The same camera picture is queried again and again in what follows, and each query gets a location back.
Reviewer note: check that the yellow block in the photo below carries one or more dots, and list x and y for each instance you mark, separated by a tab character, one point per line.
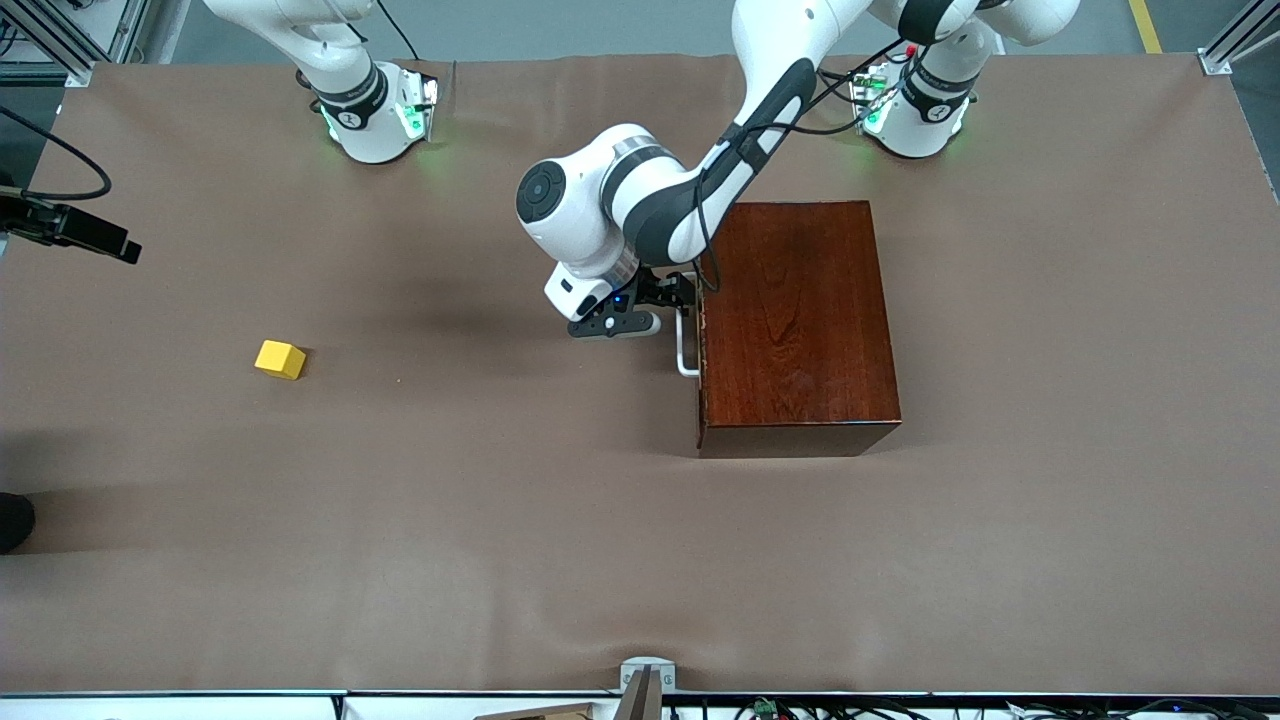
280	358

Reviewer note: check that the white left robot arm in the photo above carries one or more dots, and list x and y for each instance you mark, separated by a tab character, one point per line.
580	200

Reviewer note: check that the black round object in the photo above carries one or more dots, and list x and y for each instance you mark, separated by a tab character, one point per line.
12	520

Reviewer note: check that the aluminium frame post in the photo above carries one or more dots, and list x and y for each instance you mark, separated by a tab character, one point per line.
1225	55
75	62

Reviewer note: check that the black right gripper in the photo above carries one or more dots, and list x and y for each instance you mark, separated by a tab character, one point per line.
12	211

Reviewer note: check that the brown cardboard piece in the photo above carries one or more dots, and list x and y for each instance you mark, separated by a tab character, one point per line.
540	714

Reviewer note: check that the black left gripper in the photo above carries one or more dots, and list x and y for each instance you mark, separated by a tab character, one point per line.
660	290

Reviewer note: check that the dark brown wooden cabinet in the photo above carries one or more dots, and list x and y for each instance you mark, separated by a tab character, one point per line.
800	340

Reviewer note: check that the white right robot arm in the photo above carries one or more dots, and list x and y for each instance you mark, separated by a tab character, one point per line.
365	140

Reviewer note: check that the grey metal camera bracket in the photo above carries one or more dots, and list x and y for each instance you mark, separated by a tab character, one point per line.
635	668

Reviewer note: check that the brown table cloth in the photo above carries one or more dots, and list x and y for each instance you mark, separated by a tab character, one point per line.
500	550

